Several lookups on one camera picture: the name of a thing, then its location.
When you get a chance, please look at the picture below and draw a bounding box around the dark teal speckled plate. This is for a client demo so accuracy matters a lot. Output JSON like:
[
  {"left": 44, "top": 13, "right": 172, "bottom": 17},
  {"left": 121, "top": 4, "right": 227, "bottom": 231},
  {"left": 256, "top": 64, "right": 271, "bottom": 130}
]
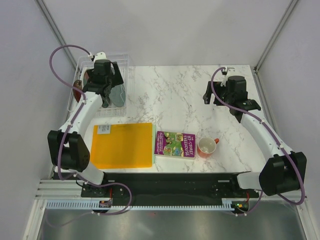
[{"left": 83, "top": 69, "right": 93, "bottom": 86}]

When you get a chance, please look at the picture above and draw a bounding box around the grey-green plate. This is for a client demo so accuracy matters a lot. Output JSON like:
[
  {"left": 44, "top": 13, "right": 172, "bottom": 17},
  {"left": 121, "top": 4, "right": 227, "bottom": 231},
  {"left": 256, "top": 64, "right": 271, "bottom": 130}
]
[{"left": 109, "top": 67, "right": 126, "bottom": 108}]

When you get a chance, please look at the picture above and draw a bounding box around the red floral bowl plate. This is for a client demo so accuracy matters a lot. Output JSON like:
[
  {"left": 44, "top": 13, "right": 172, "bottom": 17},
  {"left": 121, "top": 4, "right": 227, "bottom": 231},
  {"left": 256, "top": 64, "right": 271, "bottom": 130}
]
[{"left": 72, "top": 79, "right": 83, "bottom": 103}]

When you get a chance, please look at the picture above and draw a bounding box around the red teal flower plate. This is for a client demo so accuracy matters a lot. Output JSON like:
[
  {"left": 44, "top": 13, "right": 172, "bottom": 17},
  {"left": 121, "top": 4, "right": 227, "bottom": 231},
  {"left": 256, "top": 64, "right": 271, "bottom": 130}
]
[{"left": 83, "top": 69, "right": 91, "bottom": 81}]

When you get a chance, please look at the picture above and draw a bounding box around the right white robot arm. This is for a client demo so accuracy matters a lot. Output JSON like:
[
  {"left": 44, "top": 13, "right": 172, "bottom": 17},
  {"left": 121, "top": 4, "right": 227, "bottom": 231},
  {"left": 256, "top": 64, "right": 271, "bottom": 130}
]
[{"left": 203, "top": 75, "right": 307, "bottom": 197}]

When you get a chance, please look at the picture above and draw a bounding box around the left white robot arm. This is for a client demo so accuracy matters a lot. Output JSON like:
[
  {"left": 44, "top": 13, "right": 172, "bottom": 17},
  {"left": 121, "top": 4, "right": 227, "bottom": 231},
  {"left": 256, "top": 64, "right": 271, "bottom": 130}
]
[{"left": 47, "top": 59, "right": 124, "bottom": 197}]

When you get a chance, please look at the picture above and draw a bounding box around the orange mug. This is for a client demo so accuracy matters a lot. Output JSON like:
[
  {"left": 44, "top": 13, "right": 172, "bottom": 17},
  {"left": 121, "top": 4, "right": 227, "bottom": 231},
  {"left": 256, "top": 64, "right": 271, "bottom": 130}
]
[{"left": 197, "top": 137, "right": 220, "bottom": 159}]

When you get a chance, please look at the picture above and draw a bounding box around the orange plastic folder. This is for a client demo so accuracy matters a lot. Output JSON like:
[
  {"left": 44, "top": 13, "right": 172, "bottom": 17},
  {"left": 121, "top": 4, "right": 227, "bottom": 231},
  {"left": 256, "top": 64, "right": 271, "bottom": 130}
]
[{"left": 90, "top": 122, "right": 155, "bottom": 170}]

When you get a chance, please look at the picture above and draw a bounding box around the purple treehouse book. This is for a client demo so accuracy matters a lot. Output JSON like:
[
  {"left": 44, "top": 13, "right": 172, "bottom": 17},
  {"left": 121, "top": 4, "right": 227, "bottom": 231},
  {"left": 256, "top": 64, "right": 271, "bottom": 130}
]
[{"left": 154, "top": 131, "right": 196, "bottom": 160}]

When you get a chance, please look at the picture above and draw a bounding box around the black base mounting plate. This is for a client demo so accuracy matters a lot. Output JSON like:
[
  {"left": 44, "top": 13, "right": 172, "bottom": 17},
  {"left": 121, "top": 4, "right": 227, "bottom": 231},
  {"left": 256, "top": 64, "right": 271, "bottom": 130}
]
[{"left": 81, "top": 173, "right": 259, "bottom": 206}]

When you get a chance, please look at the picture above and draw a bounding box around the white wire dish rack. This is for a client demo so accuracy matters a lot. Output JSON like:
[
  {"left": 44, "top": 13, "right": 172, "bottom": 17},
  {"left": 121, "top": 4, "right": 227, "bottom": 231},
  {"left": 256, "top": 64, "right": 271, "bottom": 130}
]
[{"left": 67, "top": 52, "right": 133, "bottom": 117}]

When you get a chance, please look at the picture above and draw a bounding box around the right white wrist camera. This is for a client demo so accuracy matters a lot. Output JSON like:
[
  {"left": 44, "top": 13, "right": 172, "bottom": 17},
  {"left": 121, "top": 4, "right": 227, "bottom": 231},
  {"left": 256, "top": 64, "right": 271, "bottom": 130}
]
[{"left": 221, "top": 67, "right": 236, "bottom": 86}]

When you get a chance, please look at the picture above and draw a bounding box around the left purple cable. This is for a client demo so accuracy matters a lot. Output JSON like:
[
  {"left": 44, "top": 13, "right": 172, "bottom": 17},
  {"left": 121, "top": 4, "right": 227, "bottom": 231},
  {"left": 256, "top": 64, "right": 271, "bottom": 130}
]
[{"left": 49, "top": 44, "right": 133, "bottom": 228}]

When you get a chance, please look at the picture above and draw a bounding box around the white cable duct rail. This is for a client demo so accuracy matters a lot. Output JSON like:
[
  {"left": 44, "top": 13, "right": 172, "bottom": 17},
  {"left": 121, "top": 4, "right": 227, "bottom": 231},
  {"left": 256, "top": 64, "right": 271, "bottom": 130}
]
[{"left": 46, "top": 198, "right": 251, "bottom": 210}]

